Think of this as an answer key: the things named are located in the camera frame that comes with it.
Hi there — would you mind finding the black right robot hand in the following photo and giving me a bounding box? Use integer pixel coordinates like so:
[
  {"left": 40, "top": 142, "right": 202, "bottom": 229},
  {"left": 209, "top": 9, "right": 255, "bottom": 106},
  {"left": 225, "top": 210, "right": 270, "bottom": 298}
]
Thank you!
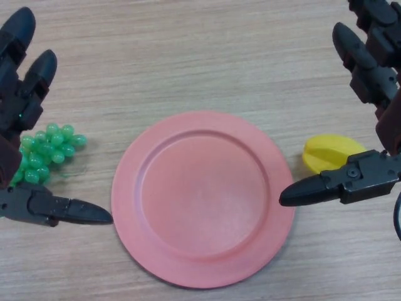
[{"left": 278, "top": 0, "right": 401, "bottom": 207}]

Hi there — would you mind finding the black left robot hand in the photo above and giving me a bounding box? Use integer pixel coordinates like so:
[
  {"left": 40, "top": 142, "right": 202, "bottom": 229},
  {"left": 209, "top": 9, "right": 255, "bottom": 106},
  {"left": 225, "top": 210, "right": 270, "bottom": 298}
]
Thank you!
[{"left": 0, "top": 6, "right": 114, "bottom": 228}]

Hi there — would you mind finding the green grapes bunch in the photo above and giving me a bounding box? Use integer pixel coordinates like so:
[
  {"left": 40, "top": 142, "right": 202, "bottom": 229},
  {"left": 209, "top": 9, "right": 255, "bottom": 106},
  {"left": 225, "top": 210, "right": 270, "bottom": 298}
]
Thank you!
[{"left": 9, "top": 123, "right": 88, "bottom": 188}]

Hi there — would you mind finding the pink round plate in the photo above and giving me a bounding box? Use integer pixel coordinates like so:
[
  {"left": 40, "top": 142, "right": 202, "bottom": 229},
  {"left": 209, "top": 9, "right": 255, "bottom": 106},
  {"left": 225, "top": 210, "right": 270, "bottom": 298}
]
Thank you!
[{"left": 110, "top": 110, "right": 297, "bottom": 281}]

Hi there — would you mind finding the yellow starfruit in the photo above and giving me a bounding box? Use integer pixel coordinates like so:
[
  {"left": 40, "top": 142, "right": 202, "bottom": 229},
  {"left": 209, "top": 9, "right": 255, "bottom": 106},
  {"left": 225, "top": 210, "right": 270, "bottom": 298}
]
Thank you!
[{"left": 302, "top": 134, "right": 367, "bottom": 174}]

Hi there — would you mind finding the black cable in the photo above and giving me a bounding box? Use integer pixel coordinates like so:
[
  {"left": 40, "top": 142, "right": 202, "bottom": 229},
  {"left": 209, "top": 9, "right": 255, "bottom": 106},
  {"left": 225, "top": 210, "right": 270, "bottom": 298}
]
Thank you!
[{"left": 391, "top": 193, "right": 401, "bottom": 242}]

